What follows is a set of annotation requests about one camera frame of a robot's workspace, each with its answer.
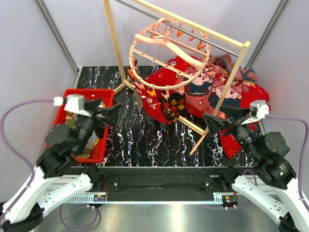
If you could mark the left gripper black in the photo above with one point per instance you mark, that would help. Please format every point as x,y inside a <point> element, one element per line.
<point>111,114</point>

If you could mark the wooden clothes rack frame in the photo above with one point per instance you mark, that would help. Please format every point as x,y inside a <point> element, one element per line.
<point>159,34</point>

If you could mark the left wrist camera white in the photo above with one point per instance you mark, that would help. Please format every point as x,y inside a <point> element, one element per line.
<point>73,103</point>

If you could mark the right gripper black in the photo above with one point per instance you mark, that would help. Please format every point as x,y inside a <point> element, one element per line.
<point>214,124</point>

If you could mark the red plastic bin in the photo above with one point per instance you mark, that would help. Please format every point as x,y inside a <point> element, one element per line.
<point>107,96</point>

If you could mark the olive green striped sock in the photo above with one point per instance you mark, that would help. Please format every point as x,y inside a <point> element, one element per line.
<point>70,119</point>

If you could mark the red cartoon patterned blanket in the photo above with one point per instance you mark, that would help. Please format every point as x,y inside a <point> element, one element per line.
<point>203,93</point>

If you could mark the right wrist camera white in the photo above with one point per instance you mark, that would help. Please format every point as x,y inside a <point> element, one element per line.
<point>258,110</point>

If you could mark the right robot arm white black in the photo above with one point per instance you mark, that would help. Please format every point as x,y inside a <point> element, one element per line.
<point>291,212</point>

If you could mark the orange clip holding sock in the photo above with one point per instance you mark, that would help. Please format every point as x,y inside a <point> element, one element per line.
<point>131,74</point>

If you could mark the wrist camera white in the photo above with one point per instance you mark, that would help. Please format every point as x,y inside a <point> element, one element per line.
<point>258,110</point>
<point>73,103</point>

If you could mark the black argyle sock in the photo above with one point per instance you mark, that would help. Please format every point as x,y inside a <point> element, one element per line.
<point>181,100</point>
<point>169,111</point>

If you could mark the pink round clip hanger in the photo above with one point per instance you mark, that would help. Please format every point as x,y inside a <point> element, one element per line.
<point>163,54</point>

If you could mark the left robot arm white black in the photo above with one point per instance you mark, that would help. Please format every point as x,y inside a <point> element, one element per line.
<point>30,205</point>

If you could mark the red cat pattern sock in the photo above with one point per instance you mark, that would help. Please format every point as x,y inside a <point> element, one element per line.
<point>150,103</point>

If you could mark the pink clip right side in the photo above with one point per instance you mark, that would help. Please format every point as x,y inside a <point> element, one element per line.
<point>166,95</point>

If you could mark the pink grey garment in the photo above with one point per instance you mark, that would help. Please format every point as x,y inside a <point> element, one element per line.
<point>225,62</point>

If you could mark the yellow orange clip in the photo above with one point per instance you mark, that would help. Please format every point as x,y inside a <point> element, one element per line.
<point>151,91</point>

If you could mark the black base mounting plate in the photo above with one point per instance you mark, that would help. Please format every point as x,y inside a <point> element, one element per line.
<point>121,179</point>

